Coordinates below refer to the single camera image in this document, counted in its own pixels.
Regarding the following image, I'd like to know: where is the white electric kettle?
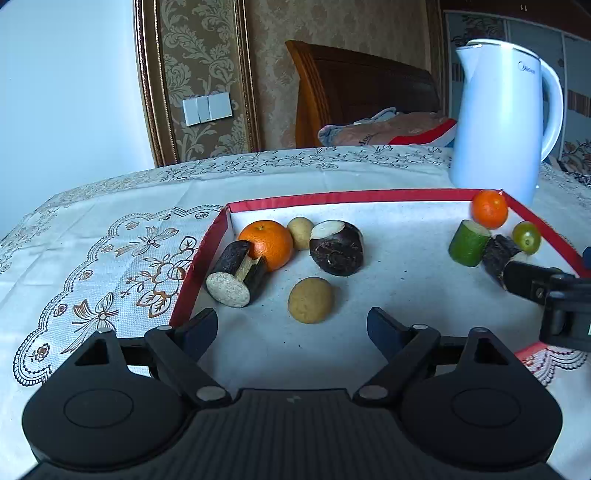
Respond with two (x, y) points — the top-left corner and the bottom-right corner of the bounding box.
(450, 39), (564, 206)

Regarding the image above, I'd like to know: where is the folded pillow on bed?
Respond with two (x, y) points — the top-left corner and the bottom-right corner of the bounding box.
(318, 107), (457, 147)

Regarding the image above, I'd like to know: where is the dark round water chestnut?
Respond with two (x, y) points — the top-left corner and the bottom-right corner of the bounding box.
(308, 220), (365, 276)

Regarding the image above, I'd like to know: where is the large orange tangerine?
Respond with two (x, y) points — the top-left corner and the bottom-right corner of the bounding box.
(471, 190), (509, 230)

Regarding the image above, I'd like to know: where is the embroidered cream tablecloth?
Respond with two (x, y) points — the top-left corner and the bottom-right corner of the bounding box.
(0, 144), (591, 480)

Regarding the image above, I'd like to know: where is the small orange tangerine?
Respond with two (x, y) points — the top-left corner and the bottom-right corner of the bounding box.
(238, 220), (294, 272)

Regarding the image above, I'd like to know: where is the white wall switch panel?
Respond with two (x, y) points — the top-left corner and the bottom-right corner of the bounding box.
(182, 92), (233, 126)

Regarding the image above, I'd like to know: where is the green cucumber piece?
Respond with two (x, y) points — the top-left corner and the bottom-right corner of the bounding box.
(448, 219), (492, 267)

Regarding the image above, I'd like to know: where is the tan longan fruit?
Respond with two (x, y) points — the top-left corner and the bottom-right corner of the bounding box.
(287, 277), (335, 324)
(287, 217), (314, 251)

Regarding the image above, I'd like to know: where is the green tomato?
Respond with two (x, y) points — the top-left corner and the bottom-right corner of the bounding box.
(512, 221), (542, 255)

